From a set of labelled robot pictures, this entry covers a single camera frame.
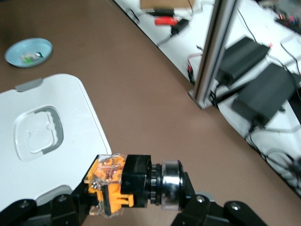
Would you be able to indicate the light blue round plate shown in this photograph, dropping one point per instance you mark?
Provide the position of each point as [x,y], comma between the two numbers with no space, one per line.
[30,46]

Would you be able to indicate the red flat tool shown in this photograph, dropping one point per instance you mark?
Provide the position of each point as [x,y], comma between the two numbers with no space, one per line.
[164,20]

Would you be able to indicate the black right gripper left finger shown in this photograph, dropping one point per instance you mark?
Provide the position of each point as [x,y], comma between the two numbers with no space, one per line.
[58,212]

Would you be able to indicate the orange black push-button switch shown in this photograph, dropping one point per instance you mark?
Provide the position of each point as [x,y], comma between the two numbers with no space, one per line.
[136,174]

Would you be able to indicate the aluminium camera post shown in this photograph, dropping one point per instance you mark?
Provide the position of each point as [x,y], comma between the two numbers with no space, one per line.
[216,35]

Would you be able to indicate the black power supply brick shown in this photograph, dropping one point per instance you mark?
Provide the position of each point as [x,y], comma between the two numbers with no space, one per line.
[263,94]
[242,58]

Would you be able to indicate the small black adapter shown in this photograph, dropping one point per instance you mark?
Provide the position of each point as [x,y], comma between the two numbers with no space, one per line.
[179,26]

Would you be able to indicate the white lunch box grey clips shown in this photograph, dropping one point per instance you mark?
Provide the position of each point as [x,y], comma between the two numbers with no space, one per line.
[70,106]

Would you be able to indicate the brown cardboard piece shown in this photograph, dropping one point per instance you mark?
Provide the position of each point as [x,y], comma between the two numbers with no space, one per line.
[164,3]

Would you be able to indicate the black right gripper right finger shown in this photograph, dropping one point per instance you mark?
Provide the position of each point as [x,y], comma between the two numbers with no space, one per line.
[207,212]

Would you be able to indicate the slim black bar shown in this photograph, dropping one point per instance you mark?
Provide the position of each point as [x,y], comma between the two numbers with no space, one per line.
[160,11]

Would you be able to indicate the red clip leads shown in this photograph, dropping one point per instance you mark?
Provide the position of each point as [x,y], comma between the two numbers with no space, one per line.
[190,70]

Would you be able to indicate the red digit display board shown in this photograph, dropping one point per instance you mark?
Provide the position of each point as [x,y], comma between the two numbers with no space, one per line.
[288,18]

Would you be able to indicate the white green push-button switch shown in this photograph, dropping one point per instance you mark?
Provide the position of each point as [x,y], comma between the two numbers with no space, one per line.
[29,58]

